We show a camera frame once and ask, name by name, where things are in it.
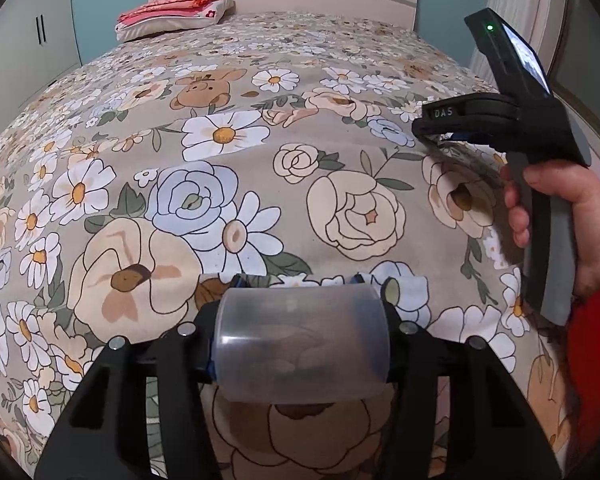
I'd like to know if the white wardrobe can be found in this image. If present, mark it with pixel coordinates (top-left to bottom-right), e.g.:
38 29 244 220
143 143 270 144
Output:
0 0 82 153

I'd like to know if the floral bedsheet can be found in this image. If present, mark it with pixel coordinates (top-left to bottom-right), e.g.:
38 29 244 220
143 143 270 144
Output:
0 10 581 480

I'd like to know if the light striped curtain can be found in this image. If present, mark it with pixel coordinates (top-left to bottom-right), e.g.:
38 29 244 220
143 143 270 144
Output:
467 0 600 137

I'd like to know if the person's right forearm red sleeve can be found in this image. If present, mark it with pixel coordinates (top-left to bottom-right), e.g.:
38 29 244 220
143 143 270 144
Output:
564 264 600 463

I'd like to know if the white floral pillow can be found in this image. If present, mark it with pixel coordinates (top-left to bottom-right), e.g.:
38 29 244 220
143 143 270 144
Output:
116 0 237 44

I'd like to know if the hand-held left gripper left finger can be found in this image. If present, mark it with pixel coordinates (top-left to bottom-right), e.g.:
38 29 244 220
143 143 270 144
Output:
34 275 251 480

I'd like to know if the clear plastic cup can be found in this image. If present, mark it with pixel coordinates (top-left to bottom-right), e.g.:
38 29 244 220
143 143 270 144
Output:
211 282 392 405

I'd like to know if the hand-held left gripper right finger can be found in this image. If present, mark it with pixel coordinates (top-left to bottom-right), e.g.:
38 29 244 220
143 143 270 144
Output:
352 274 563 480

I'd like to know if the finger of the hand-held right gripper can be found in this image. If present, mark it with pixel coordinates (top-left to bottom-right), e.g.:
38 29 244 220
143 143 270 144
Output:
412 94 520 148

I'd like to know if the person's right hand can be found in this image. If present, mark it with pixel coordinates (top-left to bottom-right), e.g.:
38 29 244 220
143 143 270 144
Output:
500 164 600 302

